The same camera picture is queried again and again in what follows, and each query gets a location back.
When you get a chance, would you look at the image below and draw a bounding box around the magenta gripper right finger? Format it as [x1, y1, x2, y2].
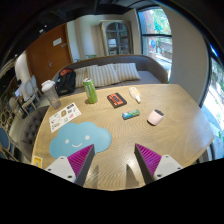
[134, 144, 182, 184]

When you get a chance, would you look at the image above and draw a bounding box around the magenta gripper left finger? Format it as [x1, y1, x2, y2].
[46, 144, 95, 186]

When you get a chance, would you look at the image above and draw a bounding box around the blue cloud mouse pad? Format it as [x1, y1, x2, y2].
[49, 122, 112, 158]

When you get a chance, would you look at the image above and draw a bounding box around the pink computer mouse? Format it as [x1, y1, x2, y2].
[148, 109, 164, 126]

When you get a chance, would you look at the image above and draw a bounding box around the yellow sticker card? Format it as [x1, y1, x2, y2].
[32, 156, 43, 168]

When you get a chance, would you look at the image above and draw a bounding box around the white sticker sheet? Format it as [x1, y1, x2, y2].
[49, 103, 81, 132]

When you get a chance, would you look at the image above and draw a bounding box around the teal snack bar wrapper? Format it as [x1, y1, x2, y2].
[122, 109, 140, 120]

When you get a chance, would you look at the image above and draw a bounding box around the grey tufted chair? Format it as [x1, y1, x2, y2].
[20, 106, 48, 161]

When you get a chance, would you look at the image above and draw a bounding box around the black and orange box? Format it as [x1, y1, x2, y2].
[107, 93, 127, 108]

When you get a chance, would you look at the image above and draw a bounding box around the cream squeeze bottle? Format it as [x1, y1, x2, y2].
[129, 87, 141, 103]

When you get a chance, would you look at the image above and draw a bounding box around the white dining chair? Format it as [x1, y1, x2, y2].
[17, 80, 39, 112]

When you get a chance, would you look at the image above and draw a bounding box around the green drink can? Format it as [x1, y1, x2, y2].
[83, 78, 98, 104]

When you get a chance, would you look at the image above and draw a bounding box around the black backpack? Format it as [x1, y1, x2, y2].
[55, 68, 76, 96]

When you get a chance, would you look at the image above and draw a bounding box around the clear plastic shaker cup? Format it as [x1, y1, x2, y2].
[41, 80, 61, 109]

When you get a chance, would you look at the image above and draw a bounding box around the striped cushion left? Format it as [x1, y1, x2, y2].
[75, 65, 94, 88]

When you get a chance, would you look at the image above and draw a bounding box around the striped cushion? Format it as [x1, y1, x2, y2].
[87, 64, 120, 87]
[114, 63, 141, 82]
[75, 65, 94, 88]

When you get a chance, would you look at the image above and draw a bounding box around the striped cushion middle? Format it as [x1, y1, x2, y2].
[87, 64, 120, 87]

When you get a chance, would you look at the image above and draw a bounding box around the striped cushion right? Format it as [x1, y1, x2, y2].
[114, 63, 141, 82]

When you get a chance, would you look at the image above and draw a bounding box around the wooden door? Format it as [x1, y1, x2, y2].
[26, 24, 71, 87]

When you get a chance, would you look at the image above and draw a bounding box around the glass door cabinet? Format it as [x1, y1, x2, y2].
[100, 20, 133, 56]

